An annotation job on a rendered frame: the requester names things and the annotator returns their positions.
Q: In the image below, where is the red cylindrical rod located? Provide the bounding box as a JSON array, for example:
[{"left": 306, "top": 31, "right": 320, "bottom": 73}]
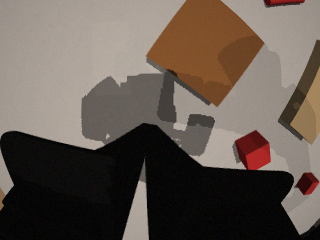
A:
[{"left": 264, "top": 0, "right": 305, "bottom": 5}]

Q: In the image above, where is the red cube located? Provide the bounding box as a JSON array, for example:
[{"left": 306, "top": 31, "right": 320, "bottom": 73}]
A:
[
  {"left": 296, "top": 172, "right": 319, "bottom": 195},
  {"left": 235, "top": 131, "right": 271, "bottom": 171}
]

